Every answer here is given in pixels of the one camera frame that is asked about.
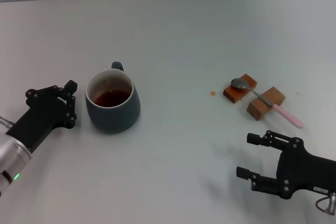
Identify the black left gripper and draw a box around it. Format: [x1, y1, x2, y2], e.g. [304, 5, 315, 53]
[5, 80, 78, 153]

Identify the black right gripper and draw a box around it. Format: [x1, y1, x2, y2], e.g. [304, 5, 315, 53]
[236, 130, 336, 200]

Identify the grey ceramic mug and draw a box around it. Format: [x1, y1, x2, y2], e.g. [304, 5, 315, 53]
[85, 61, 141, 134]

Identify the pink handled metal spoon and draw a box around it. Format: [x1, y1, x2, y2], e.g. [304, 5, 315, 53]
[230, 77, 304, 130]

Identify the dark tea liquid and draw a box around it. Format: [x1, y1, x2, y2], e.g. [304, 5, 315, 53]
[93, 90, 131, 107]

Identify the light brown wooden block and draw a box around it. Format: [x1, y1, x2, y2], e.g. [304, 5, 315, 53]
[246, 86, 286, 122]

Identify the reddish brown wooden block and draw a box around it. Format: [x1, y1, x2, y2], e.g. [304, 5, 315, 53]
[223, 73, 258, 104]

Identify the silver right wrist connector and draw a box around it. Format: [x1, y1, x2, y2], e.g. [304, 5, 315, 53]
[316, 193, 336, 213]

